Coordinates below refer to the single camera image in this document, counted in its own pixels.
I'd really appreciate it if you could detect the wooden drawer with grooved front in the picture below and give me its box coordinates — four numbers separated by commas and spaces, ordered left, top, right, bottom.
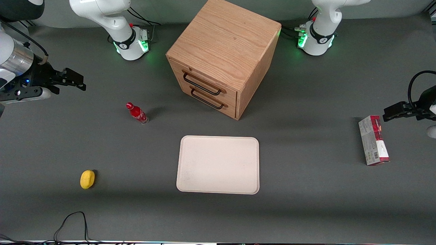
177, 77, 238, 119

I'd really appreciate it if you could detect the beige rectangular tray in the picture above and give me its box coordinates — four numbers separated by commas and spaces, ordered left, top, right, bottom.
176, 135, 260, 195

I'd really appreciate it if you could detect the oak wooden drawer cabinet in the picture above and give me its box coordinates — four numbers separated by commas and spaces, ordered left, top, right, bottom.
166, 0, 282, 120

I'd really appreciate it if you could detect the black arm wrist cable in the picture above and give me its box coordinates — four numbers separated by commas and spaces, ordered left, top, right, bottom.
408, 70, 436, 109
0, 21, 48, 65

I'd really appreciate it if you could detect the black cable on table edge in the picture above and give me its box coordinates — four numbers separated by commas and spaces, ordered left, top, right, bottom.
54, 211, 91, 244

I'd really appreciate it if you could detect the black left arm wrist cable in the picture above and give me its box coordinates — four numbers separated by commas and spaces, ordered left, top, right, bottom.
408, 70, 436, 109

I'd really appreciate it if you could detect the red and white carton box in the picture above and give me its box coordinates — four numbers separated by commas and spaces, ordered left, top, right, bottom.
358, 115, 390, 166

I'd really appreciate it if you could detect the black right arm base cable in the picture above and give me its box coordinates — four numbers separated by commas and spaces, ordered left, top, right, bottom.
128, 7, 161, 43

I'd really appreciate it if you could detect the yellow lemon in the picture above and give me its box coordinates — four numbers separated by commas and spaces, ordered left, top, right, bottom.
80, 170, 96, 190

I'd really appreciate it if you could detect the black arm base cable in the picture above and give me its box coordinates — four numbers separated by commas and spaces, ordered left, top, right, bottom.
281, 7, 319, 39
128, 7, 161, 43

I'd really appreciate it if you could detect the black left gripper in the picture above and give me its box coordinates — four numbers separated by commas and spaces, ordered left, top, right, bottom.
383, 86, 436, 122

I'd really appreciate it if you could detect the black right arm wrist cable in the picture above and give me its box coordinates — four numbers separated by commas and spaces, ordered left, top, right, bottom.
0, 21, 48, 65

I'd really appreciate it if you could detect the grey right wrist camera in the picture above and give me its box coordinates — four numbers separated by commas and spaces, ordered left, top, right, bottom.
0, 87, 51, 102

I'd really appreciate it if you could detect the red soda bottle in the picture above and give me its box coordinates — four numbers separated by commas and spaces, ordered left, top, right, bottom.
126, 102, 150, 125

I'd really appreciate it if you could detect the long black metal drawer handle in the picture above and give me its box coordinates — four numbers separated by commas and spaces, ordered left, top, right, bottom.
183, 71, 222, 96

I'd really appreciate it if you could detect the short black metal drawer handle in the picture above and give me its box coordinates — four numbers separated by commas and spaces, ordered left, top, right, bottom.
191, 88, 224, 110

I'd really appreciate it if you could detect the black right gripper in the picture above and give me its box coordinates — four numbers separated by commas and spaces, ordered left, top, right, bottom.
26, 62, 87, 95

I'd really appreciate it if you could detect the black left arm base cable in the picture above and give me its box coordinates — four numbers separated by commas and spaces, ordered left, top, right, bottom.
281, 7, 319, 39

